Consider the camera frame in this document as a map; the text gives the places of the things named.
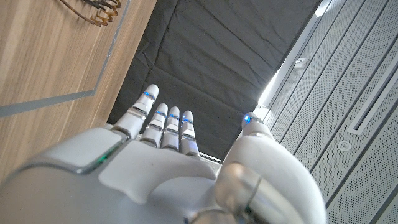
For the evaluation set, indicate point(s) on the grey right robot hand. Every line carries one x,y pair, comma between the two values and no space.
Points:
140,180

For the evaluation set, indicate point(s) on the black backdrop curtain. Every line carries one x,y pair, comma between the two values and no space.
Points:
217,62

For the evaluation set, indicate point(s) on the black toothed headband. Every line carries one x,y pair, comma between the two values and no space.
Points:
99,3

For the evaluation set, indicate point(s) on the round white ceiling sensor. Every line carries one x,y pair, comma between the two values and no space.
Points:
344,145

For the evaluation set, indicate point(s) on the white ceiling slot vent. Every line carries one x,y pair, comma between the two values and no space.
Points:
377,93

